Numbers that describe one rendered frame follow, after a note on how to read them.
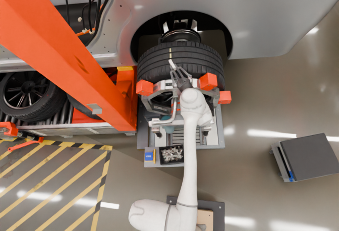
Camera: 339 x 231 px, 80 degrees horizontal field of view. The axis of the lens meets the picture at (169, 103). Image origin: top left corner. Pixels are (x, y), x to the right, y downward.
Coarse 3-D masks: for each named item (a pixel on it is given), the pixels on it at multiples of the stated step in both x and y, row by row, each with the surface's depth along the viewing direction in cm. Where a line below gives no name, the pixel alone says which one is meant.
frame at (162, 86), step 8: (168, 80) 127; (176, 80) 126; (192, 80) 125; (160, 88) 125; (168, 88) 125; (176, 88) 124; (200, 88) 125; (216, 88) 136; (144, 96) 139; (152, 96) 135; (216, 96) 136; (144, 104) 149; (152, 104) 162; (216, 104) 151; (160, 112) 166; (168, 112) 170
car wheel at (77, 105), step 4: (104, 68) 212; (108, 68) 223; (112, 68) 220; (116, 68) 208; (108, 72) 232; (112, 72) 231; (116, 72) 209; (108, 76) 207; (116, 84) 205; (68, 96) 201; (72, 100) 199; (76, 100) 198; (72, 104) 198; (76, 104) 197; (80, 104) 196; (76, 108) 196; (80, 108) 195; (84, 108) 194; (84, 112) 195; (88, 112) 193; (88, 116) 207; (92, 116) 202; (96, 116) 201
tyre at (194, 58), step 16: (160, 48) 131; (176, 48) 128; (192, 48) 128; (208, 48) 134; (144, 64) 137; (160, 64) 127; (176, 64) 124; (192, 64) 125; (208, 64) 129; (224, 80) 147
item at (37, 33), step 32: (0, 0) 52; (32, 0) 62; (0, 32) 63; (32, 32) 63; (64, 32) 78; (32, 64) 80; (64, 64) 80; (96, 64) 106; (96, 96) 109; (128, 128) 172
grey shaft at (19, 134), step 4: (4, 128) 190; (20, 132) 206; (24, 132) 209; (28, 132) 212; (20, 136) 206; (24, 136) 209; (28, 136) 215; (32, 136) 221; (36, 136) 226; (40, 136) 229; (32, 140) 224; (36, 140) 226
